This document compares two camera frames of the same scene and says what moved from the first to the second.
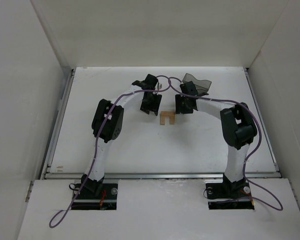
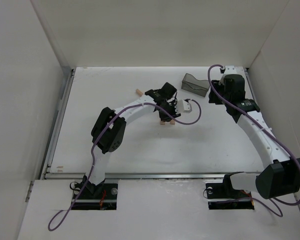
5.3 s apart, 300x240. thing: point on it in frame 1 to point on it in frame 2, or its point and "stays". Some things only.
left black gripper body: x=150 y=103 to x=168 y=113
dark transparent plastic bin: x=202 y=86 stays
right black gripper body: x=184 y=105 to x=213 y=92
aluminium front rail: x=160 y=175 stays
